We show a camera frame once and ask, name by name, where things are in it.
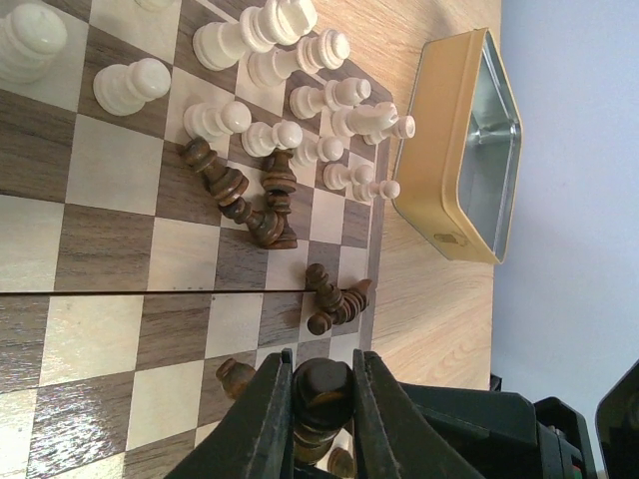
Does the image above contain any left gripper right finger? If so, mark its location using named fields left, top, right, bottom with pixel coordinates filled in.
left=352, top=349, right=481, bottom=478

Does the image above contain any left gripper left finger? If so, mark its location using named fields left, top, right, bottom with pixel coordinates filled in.
left=169, top=348, right=294, bottom=478

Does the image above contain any dark rook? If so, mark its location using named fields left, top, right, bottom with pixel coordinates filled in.
left=216, top=357, right=256, bottom=400

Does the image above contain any dark king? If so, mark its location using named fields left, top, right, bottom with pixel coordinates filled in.
left=292, top=357, right=354, bottom=465

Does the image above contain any dark bishop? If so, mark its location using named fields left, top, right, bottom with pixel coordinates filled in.
left=308, top=278, right=373, bottom=335
left=306, top=263, right=343, bottom=313

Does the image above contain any dark pawn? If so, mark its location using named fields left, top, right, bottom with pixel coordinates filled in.
left=326, top=447, right=355, bottom=478
left=181, top=137, right=249, bottom=207
left=219, top=198, right=284, bottom=247
left=266, top=191, right=298, bottom=249
left=262, top=150, right=297, bottom=214

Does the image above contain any wooden chess board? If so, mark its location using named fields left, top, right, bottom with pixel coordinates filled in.
left=1, top=1, right=383, bottom=478

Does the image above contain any white pawn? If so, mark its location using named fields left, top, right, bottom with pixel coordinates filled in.
left=241, top=120, right=304, bottom=158
left=291, top=137, right=344, bottom=168
left=322, top=163, right=374, bottom=191
left=352, top=180, right=400, bottom=203
left=93, top=58, right=172, bottom=116
left=1, top=3, right=68, bottom=84
left=183, top=101, right=252, bottom=142

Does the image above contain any gold tin box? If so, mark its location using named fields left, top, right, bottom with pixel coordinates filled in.
left=393, top=28, right=523, bottom=264

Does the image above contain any white king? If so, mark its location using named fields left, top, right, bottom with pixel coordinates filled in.
left=247, top=29, right=350, bottom=88

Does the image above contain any white queen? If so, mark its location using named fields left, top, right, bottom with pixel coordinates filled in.
left=193, top=0, right=318, bottom=71

